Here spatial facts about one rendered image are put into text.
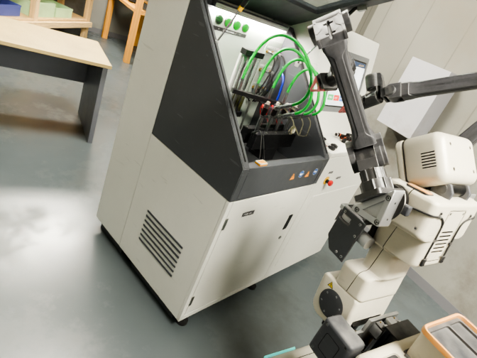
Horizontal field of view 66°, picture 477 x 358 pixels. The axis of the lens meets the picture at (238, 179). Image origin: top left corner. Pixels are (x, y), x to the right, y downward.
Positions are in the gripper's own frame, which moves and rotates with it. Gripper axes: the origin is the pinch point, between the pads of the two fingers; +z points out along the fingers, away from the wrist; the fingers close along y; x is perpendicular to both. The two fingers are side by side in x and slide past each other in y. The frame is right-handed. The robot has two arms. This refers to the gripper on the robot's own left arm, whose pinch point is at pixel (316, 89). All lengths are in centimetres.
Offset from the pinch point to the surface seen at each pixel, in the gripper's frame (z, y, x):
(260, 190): 23.4, 23.8, 35.6
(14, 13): 361, 88, -251
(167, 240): 65, 56, 48
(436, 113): 59, -181, 1
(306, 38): 26, -29, -39
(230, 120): 9.8, 38.7, 7.5
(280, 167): 18.3, 14.0, 27.9
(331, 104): 42, -51, -7
